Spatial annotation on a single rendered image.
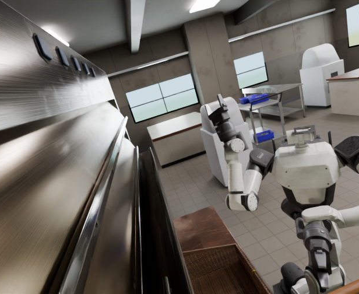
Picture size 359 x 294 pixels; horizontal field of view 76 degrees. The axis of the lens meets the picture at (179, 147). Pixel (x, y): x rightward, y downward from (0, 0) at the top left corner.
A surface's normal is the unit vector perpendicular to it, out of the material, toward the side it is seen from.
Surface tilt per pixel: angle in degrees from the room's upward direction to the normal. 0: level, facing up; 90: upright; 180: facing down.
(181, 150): 90
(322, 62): 72
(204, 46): 90
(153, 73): 90
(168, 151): 90
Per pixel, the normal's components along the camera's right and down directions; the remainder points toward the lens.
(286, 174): -0.37, 0.37
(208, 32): 0.19, 0.22
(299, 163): -0.47, -0.39
